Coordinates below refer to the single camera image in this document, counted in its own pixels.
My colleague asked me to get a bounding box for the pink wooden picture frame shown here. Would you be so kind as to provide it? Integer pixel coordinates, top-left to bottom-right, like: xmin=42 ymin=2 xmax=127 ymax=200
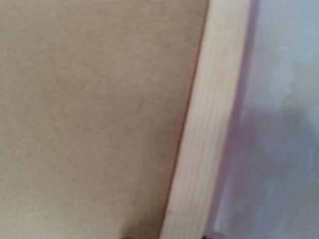
xmin=159 ymin=0 xmax=259 ymax=239

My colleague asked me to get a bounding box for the brown backing board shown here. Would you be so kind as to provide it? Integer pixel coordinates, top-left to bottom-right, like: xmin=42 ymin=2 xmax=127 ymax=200
xmin=0 ymin=0 xmax=207 ymax=239

